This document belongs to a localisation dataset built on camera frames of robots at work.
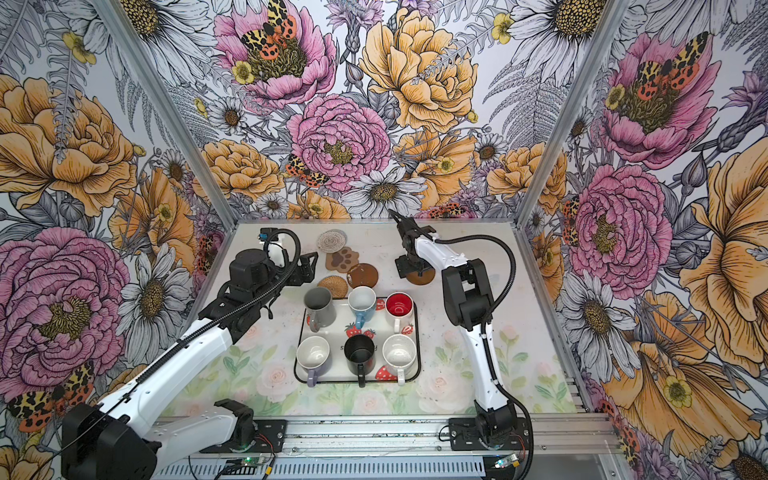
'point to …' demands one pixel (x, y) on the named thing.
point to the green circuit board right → (511, 460)
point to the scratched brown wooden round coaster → (362, 275)
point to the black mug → (359, 351)
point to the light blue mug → (362, 301)
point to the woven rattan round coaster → (337, 286)
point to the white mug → (400, 354)
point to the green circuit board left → (251, 460)
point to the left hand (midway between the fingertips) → (303, 263)
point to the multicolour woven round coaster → (331, 241)
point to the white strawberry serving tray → (338, 352)
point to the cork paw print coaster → (342, 260)
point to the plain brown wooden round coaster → (426, 277)
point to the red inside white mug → (399, 305)
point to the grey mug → (318, 302)
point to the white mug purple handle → (313, 354)
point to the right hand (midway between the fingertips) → (419, 275)
